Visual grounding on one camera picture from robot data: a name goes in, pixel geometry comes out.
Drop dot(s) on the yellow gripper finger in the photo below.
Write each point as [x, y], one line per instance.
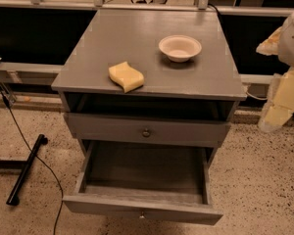
[279, 107]
[270, 45]

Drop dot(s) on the yellow sponge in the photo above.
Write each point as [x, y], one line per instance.
[126, 77]

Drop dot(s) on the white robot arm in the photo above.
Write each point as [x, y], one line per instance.
[286, 42]

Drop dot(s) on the grey wooden drawer cabinet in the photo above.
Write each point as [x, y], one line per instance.
[206, 87]

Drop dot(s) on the open lower grey drawer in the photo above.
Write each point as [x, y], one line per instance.
[156, 182]

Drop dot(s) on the closed upper grey drawer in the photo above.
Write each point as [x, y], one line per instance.
[181, 132]

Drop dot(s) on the white paper bowl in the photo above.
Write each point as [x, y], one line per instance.
[180, 48]

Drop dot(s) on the black metal stand leg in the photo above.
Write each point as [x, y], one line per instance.
[23, 166]

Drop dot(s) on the grey metal rail frame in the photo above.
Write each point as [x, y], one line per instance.
[37, 35]

